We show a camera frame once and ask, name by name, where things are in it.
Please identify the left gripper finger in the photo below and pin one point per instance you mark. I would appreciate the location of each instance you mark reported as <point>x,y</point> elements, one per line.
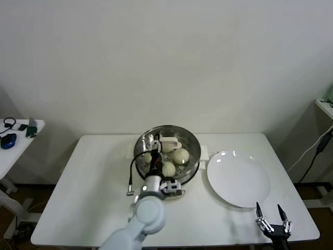
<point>155,144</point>
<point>161,150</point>

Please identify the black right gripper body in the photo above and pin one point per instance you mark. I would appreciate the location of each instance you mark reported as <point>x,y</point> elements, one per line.
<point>279,233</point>

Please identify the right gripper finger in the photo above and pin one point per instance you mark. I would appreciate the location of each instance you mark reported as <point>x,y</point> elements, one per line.
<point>262,218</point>
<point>284,220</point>

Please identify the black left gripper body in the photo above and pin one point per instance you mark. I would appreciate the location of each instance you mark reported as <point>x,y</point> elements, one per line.
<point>155,162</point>

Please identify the white steamed baozi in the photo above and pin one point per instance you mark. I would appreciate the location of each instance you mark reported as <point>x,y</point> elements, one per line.
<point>181,156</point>
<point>168,169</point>
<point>168,150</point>
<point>147,157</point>

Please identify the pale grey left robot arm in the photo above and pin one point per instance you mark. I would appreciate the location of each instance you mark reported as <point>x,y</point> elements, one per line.
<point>148,216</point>

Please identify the stainless steel steamer basket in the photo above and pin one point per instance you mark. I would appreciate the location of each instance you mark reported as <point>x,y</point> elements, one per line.
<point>197,156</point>

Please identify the white electric cooker pot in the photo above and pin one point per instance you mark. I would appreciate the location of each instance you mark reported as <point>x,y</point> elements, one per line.
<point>205,153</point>

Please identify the white round plate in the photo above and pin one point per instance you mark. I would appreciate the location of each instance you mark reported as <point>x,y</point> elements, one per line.
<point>239,179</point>

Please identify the black power adapter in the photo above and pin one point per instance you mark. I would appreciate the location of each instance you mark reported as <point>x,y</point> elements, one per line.
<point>322,142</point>

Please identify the white desk with green appliance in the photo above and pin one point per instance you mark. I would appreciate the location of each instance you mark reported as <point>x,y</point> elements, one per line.
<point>323,105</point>

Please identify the green and grey box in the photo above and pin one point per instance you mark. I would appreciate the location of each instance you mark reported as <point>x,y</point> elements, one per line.
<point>31,129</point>

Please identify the small black device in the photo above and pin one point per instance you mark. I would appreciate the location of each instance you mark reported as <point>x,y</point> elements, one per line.
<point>23,127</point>

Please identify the white side table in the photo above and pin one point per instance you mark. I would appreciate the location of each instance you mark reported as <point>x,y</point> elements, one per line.
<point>15,155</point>

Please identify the small white device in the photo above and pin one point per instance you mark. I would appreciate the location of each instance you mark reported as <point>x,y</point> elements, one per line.
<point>16,127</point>

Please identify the blue computer mouse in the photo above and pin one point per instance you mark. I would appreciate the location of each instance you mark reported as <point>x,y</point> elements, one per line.
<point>7,140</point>

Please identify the black headphones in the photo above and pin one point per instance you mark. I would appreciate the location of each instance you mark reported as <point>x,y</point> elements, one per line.
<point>9,119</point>

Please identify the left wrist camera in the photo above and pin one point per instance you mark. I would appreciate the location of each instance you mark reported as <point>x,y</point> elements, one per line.
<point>171,187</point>

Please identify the white table base frame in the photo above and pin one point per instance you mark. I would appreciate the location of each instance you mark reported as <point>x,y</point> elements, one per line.
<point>11,226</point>

